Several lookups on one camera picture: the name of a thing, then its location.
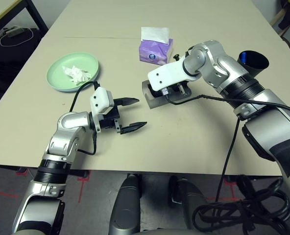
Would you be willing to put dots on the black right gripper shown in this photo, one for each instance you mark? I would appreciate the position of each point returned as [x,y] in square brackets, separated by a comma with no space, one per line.
[180,88]

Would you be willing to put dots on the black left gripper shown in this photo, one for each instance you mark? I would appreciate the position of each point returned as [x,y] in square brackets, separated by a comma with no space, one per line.
[109,120]

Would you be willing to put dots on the grey glasses case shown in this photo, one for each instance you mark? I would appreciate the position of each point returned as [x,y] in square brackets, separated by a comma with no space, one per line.
[154,102]

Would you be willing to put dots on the white tissue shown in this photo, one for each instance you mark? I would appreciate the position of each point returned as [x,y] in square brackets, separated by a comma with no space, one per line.
[76,74]

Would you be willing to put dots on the light green plate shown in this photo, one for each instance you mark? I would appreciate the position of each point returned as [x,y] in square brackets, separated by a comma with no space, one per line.
[59,78]

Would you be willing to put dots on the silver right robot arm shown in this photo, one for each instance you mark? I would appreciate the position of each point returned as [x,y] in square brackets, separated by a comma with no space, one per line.
[223,71]

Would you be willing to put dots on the purple tissue pack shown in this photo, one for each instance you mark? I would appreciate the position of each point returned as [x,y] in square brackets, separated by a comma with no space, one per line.
[154,51]

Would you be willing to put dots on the blue marker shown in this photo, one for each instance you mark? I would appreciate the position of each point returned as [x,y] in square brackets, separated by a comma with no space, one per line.
[244,57]

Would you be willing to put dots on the black cup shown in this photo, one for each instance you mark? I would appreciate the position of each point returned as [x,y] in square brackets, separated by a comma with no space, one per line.
[255,64]

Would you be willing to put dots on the grey robot left leg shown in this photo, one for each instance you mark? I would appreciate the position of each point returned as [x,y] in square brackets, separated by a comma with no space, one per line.
[125,208]

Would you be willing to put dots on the grey robot leg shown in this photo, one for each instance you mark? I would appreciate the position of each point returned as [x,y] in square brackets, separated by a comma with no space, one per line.
[186,200]
[125,208]

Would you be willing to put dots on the grey robot right leg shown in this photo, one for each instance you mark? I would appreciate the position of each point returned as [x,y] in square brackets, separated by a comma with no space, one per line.
[186,200]

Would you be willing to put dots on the grey power adapter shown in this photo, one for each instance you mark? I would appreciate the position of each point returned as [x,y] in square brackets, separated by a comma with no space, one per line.
[14,31]

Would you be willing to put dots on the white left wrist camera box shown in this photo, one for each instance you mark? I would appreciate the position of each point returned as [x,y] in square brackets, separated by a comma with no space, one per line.
[101,100]

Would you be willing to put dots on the wooden side table black frame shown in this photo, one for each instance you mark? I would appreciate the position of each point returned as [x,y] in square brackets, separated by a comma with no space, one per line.
[3,9]

